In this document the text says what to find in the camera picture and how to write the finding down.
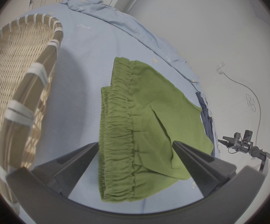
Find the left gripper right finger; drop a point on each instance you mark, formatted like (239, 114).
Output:
(195, 169)

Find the round woven basket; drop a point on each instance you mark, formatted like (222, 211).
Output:
(8, 66)

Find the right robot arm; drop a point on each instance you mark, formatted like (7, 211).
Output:
(257, 151)

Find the bed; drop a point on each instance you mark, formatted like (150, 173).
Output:
(83, 78)

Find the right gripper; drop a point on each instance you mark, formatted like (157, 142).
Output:
(240, 146)

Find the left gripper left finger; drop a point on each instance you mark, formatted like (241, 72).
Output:
(78, 164)

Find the pale blue quilt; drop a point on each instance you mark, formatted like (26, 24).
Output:
(125, 24)

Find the green shorts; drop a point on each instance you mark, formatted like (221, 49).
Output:
(144, 115)

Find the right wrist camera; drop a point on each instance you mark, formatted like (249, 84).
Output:
(248, 134)

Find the dark blue garment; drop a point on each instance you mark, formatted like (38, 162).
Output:
(206, 120)

